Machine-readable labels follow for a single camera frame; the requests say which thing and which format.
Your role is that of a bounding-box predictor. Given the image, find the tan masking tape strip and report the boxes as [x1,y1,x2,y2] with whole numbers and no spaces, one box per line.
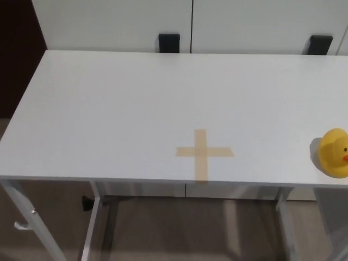
[194,128,210,182]
[175,146,235,158]

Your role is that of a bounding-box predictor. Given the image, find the small black floor object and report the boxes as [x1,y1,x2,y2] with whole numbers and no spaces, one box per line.
[81,194,95,212]

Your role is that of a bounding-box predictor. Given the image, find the yellow rubber duck toy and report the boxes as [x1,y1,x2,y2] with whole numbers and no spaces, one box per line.
[317,128,348,179]

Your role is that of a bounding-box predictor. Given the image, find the white desk front rail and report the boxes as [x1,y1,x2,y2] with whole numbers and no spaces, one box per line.
[92,180,318,202]

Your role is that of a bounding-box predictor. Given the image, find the white metal desk leg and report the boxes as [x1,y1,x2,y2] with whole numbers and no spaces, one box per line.
[79,180,106,261]
[0,178,67,261]
[275,187,300,261]

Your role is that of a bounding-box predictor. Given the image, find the black panel foot bracket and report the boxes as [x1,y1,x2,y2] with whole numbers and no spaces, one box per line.
[309,34,334,57]
[158,33,181,54]

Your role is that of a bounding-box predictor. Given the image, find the white hook on desk leg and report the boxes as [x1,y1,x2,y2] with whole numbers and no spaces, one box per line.
[14,220,31,232]

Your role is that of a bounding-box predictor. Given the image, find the white partition panel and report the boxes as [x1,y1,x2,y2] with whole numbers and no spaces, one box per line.
[30,0,193,54]
[191,0,348,57]

